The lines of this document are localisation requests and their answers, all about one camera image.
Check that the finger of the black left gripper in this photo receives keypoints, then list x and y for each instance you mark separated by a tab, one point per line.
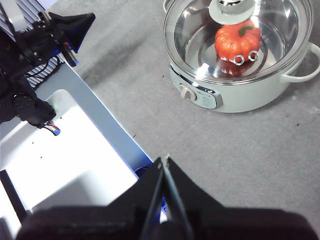
72	25

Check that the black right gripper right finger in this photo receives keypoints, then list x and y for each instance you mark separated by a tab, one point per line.
237	225

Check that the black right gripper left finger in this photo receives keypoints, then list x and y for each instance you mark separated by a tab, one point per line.
100	222

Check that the glass lid with green knob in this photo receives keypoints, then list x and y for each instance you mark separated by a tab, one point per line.
230	10

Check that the orange toy pumpkin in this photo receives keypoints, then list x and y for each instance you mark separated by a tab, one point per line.
230	41

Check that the grey ribbed metal housing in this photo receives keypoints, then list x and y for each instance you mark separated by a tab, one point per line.
45	71

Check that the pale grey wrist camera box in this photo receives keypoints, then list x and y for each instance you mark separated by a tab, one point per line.
15	15

